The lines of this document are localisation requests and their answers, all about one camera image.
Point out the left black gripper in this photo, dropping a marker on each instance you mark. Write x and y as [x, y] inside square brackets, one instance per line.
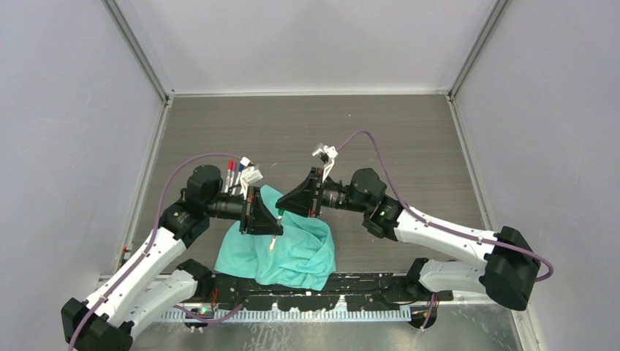
[259, 218]

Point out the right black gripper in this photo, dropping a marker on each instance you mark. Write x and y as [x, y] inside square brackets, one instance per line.
[302, 202]

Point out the yellow-tipped white pen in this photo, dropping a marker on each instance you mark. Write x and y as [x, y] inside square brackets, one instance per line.
[274, 237]

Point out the black-tipped white pen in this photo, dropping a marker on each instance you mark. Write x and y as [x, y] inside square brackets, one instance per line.
[236, 188]

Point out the magenta-tipped white pen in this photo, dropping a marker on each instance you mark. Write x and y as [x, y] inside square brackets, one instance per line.
[231, 175]

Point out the red-tipped white pen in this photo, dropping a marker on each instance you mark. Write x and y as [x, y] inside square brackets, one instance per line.
[225, 182]

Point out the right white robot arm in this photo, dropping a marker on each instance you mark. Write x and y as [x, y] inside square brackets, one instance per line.
[498, 264]

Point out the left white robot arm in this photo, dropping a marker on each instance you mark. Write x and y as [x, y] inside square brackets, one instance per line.
[111, 317]

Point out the teal cloth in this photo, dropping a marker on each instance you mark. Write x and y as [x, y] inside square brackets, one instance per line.
[303, 257]

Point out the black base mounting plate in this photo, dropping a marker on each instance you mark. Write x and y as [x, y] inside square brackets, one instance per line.
[361, 292]

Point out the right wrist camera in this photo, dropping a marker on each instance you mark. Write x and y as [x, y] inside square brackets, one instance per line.
[326, 154]

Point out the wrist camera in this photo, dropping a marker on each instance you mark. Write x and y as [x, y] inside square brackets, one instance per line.
[250, 174]
[326, 154]

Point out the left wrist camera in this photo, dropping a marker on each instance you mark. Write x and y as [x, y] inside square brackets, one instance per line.
[250, 174]

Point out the slotted aluminium rail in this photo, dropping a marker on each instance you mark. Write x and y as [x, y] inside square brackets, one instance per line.
[339, 314]

